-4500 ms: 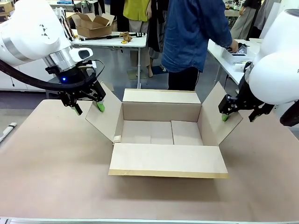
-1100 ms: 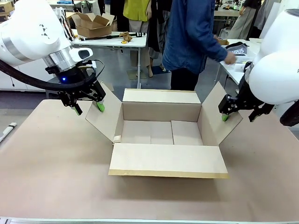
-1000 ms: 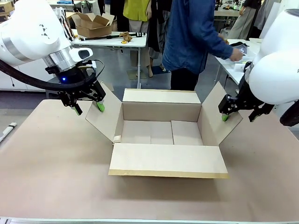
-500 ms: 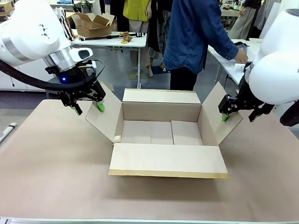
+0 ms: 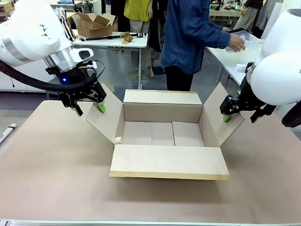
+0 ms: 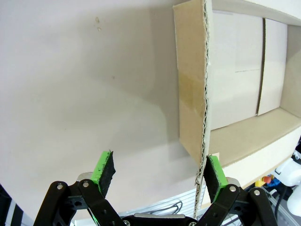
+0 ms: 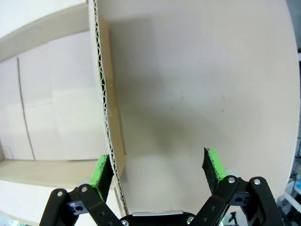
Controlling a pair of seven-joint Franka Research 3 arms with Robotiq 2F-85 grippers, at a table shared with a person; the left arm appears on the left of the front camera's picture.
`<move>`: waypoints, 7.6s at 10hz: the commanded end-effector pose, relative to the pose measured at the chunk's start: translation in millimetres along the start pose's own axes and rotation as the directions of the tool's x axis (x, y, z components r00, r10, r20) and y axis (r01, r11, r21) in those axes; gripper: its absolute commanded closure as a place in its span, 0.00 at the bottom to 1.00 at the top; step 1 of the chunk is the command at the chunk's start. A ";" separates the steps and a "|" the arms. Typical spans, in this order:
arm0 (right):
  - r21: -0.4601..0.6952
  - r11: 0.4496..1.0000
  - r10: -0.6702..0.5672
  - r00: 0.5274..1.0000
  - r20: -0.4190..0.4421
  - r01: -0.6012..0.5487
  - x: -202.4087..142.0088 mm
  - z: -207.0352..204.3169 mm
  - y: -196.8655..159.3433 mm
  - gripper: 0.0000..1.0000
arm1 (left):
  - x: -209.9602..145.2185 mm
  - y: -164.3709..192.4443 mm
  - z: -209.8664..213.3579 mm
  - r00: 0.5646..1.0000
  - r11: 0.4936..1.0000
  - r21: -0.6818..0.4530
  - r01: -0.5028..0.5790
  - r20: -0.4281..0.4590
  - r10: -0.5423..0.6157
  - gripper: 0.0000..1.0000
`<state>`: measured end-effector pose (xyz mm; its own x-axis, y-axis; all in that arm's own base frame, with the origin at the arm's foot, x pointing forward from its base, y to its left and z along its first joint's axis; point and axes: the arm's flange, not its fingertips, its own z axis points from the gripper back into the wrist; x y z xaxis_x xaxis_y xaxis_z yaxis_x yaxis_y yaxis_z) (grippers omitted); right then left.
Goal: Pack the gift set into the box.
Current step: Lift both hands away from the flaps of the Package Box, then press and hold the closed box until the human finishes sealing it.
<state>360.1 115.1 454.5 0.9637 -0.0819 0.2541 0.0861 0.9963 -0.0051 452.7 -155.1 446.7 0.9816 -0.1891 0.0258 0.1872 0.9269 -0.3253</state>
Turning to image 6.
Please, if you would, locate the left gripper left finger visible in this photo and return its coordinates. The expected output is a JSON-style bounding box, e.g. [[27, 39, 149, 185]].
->
[[32, 150, 127, 226]]

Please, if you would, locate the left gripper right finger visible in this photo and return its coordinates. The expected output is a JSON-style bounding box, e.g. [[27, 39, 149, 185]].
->
[[196, 154, 279, 226]]

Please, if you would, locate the black white striped object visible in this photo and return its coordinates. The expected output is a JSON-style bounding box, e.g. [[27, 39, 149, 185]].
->
[[0, 183, 32, 226]]

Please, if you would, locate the white plastic device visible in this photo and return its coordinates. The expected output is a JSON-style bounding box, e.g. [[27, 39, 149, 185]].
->
[[274, 150, 301, 215]]

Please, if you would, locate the brown cardboard shipping box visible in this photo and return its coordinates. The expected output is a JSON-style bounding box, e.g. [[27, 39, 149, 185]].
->
[[172, 0, 301, 218]]

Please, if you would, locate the yellow red emergency stop button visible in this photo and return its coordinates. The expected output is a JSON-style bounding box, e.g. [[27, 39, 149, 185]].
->
[[255, 175, 271, 188]]

